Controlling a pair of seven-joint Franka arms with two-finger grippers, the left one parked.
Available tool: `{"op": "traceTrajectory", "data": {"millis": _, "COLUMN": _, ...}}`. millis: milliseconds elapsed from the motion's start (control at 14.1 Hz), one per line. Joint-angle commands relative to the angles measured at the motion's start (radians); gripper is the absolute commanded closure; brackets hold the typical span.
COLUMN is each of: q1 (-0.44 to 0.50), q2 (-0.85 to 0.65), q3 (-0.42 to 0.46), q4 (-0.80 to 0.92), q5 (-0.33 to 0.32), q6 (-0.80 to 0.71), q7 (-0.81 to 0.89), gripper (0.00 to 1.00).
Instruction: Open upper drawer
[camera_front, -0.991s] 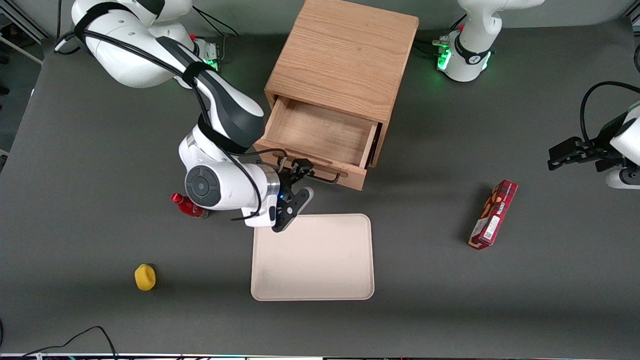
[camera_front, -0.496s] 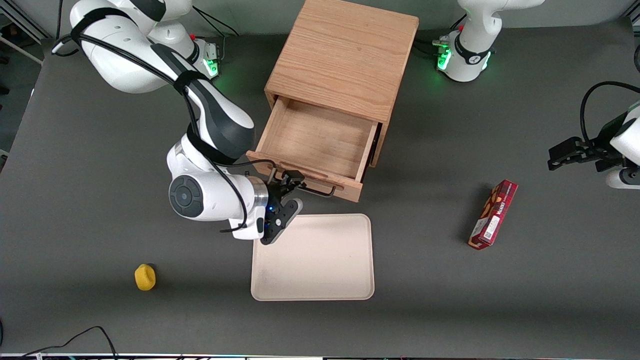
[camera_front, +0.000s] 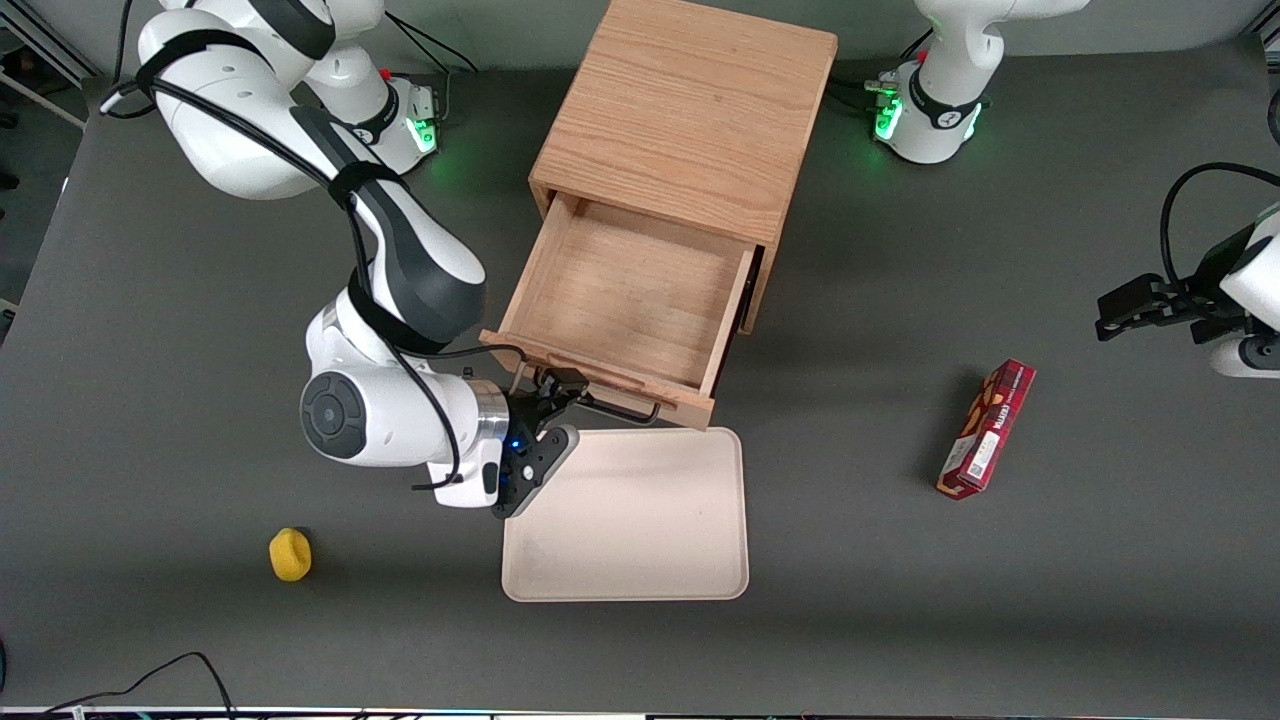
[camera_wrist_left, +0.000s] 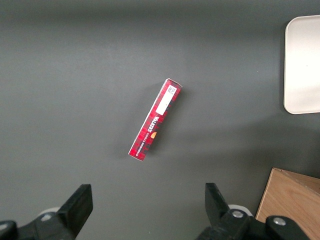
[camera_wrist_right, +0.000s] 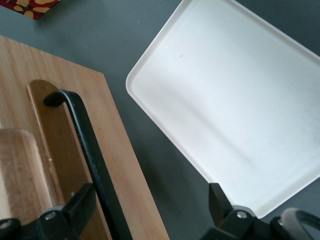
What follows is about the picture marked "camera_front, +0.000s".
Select aluminium frame rail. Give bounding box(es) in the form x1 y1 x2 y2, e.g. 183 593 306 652
0 18 89 131

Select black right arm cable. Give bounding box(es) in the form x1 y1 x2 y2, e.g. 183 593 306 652
100 28 531 493

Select red snack box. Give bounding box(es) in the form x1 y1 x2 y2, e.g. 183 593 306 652
935 359 1037 501

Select black floor cable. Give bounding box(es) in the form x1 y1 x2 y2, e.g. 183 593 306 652
40 652 237 720

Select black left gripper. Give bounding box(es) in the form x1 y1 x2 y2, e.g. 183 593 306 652
1095 225 1263 347

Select cream rectangular tray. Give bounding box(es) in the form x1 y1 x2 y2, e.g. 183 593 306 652
501 427 750 604

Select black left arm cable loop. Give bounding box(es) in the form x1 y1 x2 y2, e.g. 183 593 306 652
1159 162 1280 293

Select wooden drawer cabinet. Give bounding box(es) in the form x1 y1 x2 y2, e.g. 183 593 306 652
528 0 839 336

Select black left base cables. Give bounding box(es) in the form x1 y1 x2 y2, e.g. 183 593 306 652
826 38 936 113

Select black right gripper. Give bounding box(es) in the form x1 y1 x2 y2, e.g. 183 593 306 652
505 368 592 457

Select wooden drawer with black handle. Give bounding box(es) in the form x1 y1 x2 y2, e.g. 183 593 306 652
479 192 758 432

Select yellow lemon toy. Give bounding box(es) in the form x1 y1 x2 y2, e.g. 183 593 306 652
268 527 313 583

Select black base cables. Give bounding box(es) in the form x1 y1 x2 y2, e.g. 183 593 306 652
384 10 482 75
826 38 936 113

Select black right base cables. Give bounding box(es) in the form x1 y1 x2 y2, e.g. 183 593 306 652
384 10 482 75

